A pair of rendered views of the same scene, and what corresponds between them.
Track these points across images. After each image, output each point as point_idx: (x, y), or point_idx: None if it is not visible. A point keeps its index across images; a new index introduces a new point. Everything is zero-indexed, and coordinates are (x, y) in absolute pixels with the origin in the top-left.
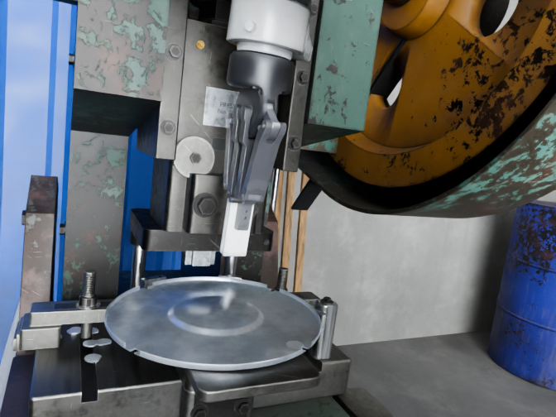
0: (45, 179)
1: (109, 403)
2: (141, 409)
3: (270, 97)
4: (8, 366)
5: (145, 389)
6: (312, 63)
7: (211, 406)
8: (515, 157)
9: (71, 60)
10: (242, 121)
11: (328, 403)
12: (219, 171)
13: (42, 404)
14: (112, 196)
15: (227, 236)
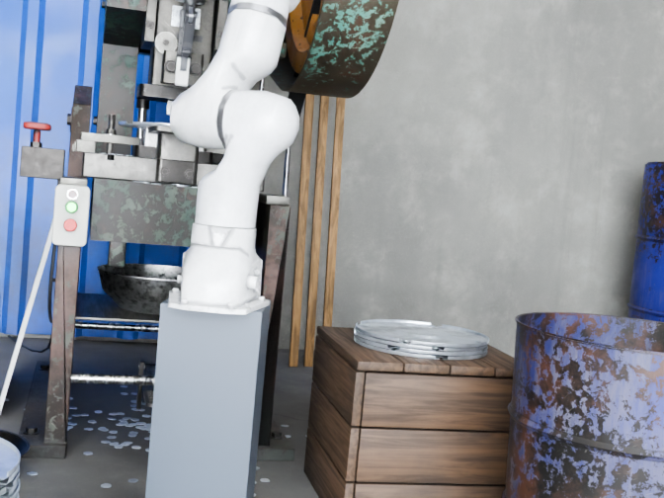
0: (84, 87)
1: (120, 163)
2: (135, 171)
3: (191, 3)
4: None
5: (137, 159)
6: None
7: (171, 170)
8: (325, 30)
9: (103, 5)
10: (181, 16)
11: None
12: None
13: (89, 155)
14: (127, 87)
15: (176, 74)
